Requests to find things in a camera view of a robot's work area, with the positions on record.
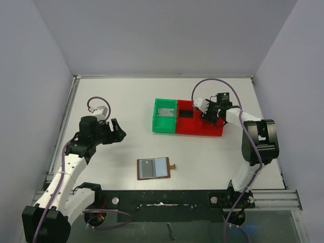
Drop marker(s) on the red plastic bin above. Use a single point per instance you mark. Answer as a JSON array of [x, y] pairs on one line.
[[209, 130], [188, 126]]

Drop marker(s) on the brown leather card holder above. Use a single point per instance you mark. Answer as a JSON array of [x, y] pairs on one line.
[[162, 168]]

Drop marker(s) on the green plastic bin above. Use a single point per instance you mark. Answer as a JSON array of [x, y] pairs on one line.
[[162, 124]]

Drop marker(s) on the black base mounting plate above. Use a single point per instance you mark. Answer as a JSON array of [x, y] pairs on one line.
[[168, 206]]

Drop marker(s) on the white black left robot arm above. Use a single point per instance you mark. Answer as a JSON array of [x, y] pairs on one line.
[[51, 217]]

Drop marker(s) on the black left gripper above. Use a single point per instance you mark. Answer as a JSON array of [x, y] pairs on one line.
[[109, 132]]

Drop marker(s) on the red plastic bin right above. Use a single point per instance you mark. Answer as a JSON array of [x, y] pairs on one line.
[[209, 130]]

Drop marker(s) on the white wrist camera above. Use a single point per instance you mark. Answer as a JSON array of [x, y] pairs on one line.
[[100, 112], [201, 104]]

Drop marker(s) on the red plastic bin middle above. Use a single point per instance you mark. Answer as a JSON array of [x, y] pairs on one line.
[[188, 126]]

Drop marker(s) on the black card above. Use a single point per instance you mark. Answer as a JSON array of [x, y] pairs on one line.
[[185, 113]]

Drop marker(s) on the aluminium frame rail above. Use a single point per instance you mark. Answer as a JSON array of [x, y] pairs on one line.
[[265, 200], [63, 126]]

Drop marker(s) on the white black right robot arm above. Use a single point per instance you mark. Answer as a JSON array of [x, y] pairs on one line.
[[259, 144]]

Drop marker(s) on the dark grey card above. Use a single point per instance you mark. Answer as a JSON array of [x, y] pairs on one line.
[[148, 168]]

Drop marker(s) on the aluminium front frame rail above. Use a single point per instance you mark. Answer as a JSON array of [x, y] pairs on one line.
[[265, 200]]

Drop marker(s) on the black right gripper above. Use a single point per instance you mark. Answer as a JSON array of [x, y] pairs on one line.
[[210, 113]]

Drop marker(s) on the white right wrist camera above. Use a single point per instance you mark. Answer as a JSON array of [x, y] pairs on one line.
[[201, 104]]

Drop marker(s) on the aluminium left frame rail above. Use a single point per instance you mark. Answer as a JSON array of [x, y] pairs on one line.
[[63, 126]]

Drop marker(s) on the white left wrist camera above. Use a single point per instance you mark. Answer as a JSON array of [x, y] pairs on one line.
[[100, 112]]

